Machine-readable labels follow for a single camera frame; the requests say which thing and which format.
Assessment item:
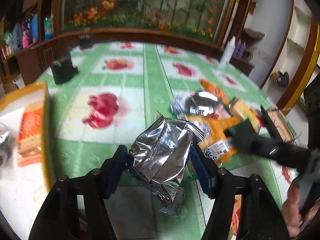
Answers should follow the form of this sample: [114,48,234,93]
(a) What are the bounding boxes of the large silver foil snack bag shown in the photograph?
[127,115,204,216]

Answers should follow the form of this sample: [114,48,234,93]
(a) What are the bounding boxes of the right hand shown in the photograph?
[281,178,319,237]

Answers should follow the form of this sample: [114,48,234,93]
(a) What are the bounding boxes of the green cracker packet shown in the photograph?
[228,97,261,133]

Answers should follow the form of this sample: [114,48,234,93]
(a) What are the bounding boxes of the orange biscuit pack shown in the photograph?
[185,115,242,166]

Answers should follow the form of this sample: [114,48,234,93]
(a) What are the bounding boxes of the eyeglasses in black case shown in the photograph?
[260,106,294,144]

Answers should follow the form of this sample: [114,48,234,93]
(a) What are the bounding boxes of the small silver foil bag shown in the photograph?
[184,91,222,116]

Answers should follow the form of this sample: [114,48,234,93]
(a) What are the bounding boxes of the orange snack sachet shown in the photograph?
[200,79,226,100]

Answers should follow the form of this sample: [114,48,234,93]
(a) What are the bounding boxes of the white spray bottle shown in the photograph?
[220,36,236,66]

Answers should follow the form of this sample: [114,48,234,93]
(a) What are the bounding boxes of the green floral tablecloth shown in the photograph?
[32,42,301,240]

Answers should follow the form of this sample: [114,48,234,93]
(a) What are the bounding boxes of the orange cracker packet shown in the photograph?
[17,100,44,167]

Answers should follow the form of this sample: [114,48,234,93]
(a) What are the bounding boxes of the purple bottle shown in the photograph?
[233,40,246,59]

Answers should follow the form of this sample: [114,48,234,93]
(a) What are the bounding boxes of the dark snack clear bag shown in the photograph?
[0,123,17,168]

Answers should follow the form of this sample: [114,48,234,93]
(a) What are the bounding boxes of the black cylindrical container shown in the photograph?
[50,54,79,85]

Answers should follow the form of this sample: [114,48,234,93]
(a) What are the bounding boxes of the small black container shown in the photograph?
[79,34,93,50]

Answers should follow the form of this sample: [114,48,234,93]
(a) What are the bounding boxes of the flower painting glass panel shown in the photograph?
[61,0,229,43]

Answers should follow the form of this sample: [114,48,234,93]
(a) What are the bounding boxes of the pink bottle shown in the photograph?
[22,30,30,48]

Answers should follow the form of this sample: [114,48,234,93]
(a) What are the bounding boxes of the blue bottle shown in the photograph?
[29,14,39,43]

